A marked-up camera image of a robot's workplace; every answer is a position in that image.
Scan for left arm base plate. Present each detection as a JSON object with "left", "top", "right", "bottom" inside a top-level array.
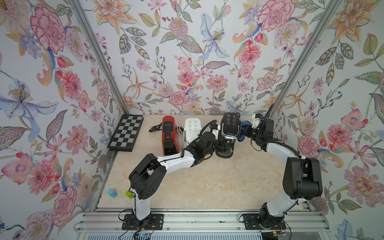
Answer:
[{"left": 122, "top": 214, "right": 164, "bottom": 231}]

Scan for black coffee machine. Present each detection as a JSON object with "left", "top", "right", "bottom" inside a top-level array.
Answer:
[{"left": 216, "top": 113, "right": 241, "bottom": 159}]

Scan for small green cylinder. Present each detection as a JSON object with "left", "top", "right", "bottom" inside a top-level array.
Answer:
[{"left": 126, "top": 191, "right": 135, "bottom": 199}]

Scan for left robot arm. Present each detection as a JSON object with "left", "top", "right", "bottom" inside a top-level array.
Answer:
[{"left": 129, "top": 120, "right": 219, "bottom": 222}]

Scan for small blue cylinder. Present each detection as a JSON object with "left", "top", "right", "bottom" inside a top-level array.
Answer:
[{"left": 108, "top": 189, "right": 118, "bottom": 198}]

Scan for red coffee machine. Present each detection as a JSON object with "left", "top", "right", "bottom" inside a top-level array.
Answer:
[{"left": 162, "top": 116, "right": 180, "bottom": 156}]

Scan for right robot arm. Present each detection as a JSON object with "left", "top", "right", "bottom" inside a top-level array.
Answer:
[{"left": 242, "top": 114, "right": 323, "bottom": 230}]

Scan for aluminium front rail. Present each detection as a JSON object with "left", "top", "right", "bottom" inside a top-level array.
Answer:
[{"left": 74, "top": 211, "right": 330, "bottom": 233}]

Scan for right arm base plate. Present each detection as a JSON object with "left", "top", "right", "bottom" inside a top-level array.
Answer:
[{"left": 240, "top": 214, "right": 287, "bottom": 231}]

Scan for black white chessboard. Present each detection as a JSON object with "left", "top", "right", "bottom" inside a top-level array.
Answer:
[{"left": 108, "top": 115, "right": 144, "bottom": 152}]

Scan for white coffee machine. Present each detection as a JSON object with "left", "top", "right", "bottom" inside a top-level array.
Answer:
[{"left": 184, "top": 118, "right": 202, "bottom": 147}]

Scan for blue grey cleaning cloth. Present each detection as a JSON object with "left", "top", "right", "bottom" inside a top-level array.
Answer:
[{"left": 238, "top": 121, "right": 252, "bottom": 142}]

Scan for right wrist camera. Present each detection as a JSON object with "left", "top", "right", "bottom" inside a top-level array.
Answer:
[{"left": 252, "top": 114, "right": 263, "bottom": 129}]

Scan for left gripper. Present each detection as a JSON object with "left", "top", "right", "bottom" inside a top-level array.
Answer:
[{"left": 201, "top": 137, "right": 232, "bottom": 156}]

